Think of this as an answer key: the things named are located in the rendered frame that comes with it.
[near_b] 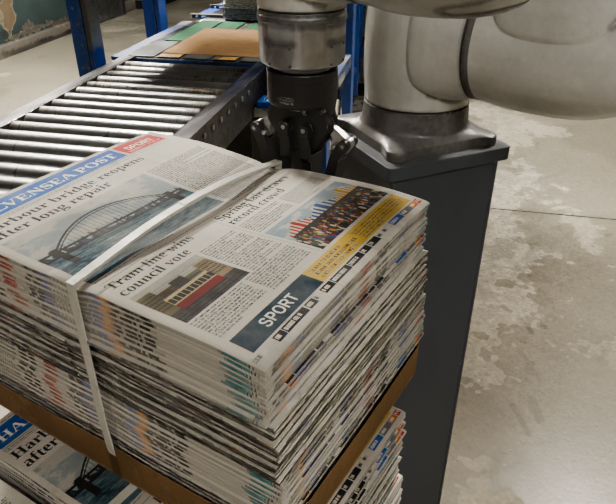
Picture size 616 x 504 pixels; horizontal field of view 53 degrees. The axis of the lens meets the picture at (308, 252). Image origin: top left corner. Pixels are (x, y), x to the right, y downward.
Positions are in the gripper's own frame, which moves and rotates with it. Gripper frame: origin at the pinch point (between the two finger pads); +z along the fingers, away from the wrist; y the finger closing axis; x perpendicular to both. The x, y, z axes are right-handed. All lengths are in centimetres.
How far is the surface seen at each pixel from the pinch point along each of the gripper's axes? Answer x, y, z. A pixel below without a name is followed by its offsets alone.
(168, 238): -21.8, -0.2, -9.9
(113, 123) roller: 49, -89, 17
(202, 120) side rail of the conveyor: 62, -70, 16
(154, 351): -31.1, 6.5, -6.7
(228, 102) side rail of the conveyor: 78, -74, 16
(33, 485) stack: -35.4, -9.0, 13.8
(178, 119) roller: 61, -77, 17
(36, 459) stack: -33.4, -10.7, 13.1
